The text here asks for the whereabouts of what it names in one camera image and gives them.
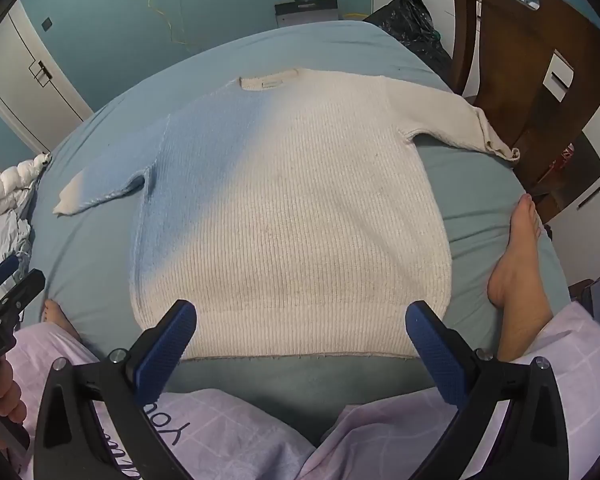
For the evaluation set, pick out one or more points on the brown wooden chair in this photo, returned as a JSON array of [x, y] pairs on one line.
[[505, 60]]

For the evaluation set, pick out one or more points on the person's left hand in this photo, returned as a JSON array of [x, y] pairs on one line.
[[7, 395]]

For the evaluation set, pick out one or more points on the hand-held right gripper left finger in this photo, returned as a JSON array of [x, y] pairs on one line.
[[167, 347]]

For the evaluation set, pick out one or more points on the white door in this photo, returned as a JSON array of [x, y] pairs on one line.
[[20, 90]]

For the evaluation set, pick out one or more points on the person's right foot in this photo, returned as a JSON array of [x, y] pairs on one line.
[[517, 270]]

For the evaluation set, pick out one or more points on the white towel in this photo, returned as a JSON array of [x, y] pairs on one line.
[[290, 210]]

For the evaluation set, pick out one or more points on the black and grey case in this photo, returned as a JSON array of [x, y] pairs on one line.
[[306, 10]]

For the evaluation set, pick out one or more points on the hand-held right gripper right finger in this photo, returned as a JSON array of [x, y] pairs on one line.
[[434, 355]]

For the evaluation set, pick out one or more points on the person's foot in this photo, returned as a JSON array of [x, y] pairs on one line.
[[57, 317], [517, 270]]

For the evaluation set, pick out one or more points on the person's left foot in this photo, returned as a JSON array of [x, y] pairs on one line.
[[57, 317]]

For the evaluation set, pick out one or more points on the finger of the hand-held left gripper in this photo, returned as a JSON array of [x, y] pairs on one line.
[[2, 269], [24, 287]]

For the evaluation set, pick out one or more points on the black plastic bag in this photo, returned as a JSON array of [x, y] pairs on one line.
[[410, 15]]

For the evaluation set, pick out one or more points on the grey wall switch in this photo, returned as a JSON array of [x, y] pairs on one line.
[[46, 23]]

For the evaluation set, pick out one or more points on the red patterned item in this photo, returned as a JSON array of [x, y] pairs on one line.
[[564, 156]]

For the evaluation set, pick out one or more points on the pale blue crumpled cloth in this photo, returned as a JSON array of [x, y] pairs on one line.
[[7, 242]]

